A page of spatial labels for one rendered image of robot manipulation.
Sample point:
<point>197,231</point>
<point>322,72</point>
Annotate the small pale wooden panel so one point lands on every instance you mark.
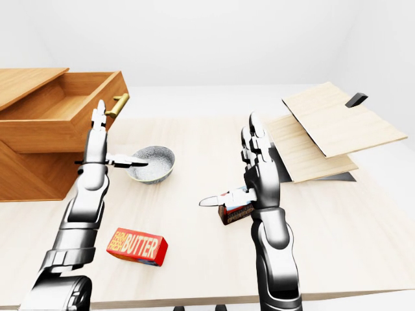
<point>311,158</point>

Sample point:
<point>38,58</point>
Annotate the wooden drawer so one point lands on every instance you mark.
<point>42,136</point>

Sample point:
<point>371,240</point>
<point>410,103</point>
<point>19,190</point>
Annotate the large pale wooden panel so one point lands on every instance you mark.
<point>337,120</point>

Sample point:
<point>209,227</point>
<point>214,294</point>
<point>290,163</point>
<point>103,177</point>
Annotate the brown printed food box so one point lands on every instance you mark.
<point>235,215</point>

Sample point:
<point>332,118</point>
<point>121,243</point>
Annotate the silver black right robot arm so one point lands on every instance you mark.
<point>275,259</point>

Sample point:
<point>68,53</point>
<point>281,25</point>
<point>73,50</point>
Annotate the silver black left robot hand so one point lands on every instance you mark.
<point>95,145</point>

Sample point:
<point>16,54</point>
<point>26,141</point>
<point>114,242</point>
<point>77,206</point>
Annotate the small dark shape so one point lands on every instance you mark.
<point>180,308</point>
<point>221,308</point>

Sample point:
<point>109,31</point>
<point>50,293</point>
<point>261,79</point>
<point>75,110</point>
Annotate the wooden cabinet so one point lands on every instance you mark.
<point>29,175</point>

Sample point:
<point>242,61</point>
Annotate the red butter box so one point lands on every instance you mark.
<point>137,247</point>

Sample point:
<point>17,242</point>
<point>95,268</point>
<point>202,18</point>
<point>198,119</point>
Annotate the grey speckled bowl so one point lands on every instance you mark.
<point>159,162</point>

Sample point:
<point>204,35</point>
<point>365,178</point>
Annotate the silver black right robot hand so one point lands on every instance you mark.
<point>262,181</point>

